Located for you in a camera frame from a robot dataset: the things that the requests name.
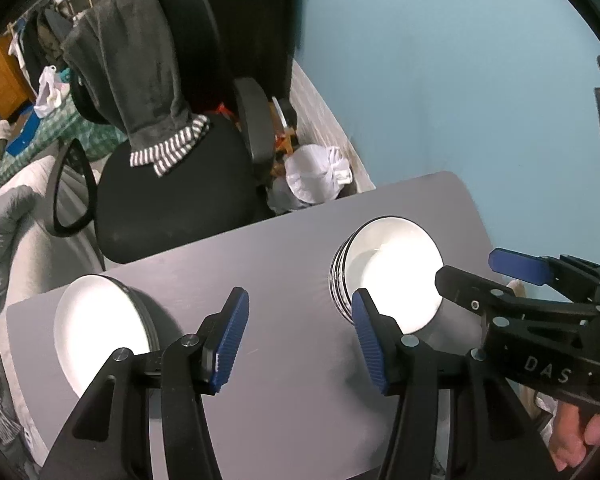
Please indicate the white plate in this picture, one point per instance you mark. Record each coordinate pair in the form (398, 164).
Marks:
(151, 317)
(95, 325)

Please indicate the person's right hand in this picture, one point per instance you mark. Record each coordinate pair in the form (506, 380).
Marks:
(570, 435)

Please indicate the blue box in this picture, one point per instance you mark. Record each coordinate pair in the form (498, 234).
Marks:
(22, 132)

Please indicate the orange tool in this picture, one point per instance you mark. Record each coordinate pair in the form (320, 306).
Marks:
(286, 142)

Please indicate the small white plastic bag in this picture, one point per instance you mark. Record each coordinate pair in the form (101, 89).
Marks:
(50, 92)

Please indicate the green checked bag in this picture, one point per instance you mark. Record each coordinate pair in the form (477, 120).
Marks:
(80, 135)

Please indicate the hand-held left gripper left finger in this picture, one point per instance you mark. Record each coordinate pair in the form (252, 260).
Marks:
(230, 342)

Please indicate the dark hanging clothes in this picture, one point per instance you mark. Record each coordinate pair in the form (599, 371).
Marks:
(42, 40)

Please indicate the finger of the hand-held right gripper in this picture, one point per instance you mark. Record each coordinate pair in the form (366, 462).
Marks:
(465, 290)
(520, 266)

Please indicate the grey garment with striped cuff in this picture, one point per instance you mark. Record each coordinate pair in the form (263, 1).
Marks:
(130, 70)

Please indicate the white ribbed bowl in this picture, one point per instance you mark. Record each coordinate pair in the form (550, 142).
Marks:
(336, 285)
(395, 280)

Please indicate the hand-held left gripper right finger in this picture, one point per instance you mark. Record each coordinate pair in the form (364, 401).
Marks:
(369, 347)

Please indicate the wooden cabinet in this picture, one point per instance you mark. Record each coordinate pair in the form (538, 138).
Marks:
(2, 80)

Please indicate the black office chair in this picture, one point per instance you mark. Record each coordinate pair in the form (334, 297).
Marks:
(180, 200)

